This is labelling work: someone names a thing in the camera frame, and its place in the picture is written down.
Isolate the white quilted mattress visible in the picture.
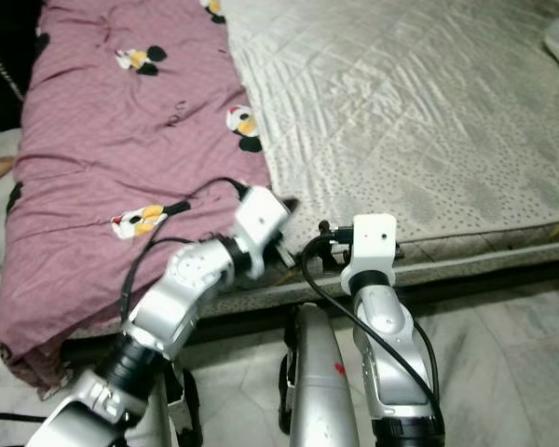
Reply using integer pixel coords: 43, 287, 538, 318
219, 0, 559, 271

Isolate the quilted bed base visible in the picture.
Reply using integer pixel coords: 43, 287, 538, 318
65, 247, 559, 341

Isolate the purple cartoon print blanket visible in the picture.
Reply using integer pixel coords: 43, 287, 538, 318
0, 0, 285, 397

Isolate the black bag white print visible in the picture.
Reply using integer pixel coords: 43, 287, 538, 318
0, 19, 43, 131

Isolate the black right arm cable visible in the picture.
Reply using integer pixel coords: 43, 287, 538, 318
298, 233, 443, 434

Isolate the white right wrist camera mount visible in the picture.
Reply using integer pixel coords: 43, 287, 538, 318
340, 214, 402, 297

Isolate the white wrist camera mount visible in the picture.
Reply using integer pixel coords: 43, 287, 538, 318
340, 214, 402, 297
233, 184, 297, 280

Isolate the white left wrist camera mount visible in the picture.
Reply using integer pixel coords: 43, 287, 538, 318
233, 184, 297, 280

